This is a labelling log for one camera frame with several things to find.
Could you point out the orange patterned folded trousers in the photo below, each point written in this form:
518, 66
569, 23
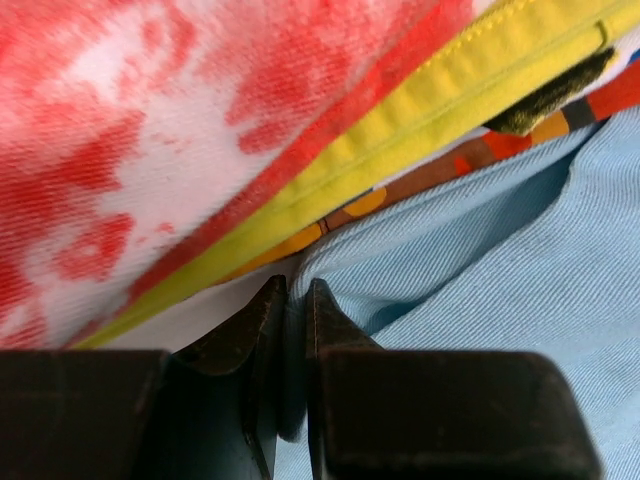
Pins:
481, 150

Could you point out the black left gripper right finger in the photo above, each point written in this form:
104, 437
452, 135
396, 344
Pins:
375, 413

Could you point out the light blue trousers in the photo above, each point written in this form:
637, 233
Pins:
539, 252

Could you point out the red white tie-dye trousers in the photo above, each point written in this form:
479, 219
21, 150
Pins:
126, 124

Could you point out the yellow green folded trousers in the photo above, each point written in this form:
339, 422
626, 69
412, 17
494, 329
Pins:
507, 53

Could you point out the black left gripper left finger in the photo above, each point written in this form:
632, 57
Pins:
207, 411

